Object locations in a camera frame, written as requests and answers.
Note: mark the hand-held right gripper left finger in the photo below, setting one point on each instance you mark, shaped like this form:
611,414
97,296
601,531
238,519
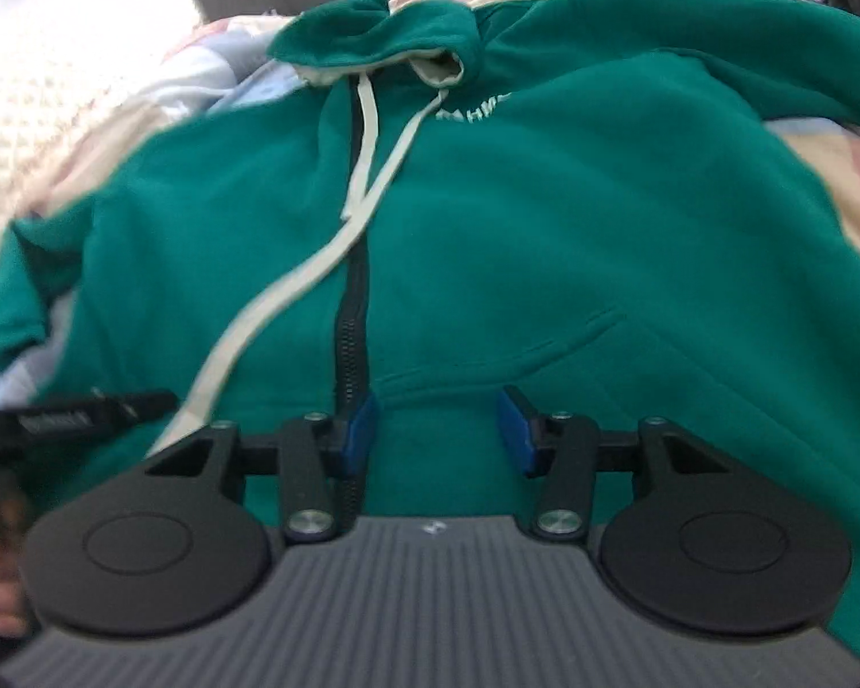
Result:
358,438

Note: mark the pastel checked quilt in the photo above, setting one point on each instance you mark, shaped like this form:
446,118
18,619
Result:
208,86

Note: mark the green hoodie with cream print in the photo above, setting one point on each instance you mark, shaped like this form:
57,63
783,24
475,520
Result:
545,229

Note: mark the cream quilted headboard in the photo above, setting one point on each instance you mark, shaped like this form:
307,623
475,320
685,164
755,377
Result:
57,50

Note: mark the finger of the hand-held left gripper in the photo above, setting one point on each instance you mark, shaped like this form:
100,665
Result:
132,405

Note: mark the person's left hand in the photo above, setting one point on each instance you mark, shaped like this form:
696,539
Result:
0,580

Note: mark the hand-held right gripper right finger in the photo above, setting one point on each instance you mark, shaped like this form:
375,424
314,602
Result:
516,436

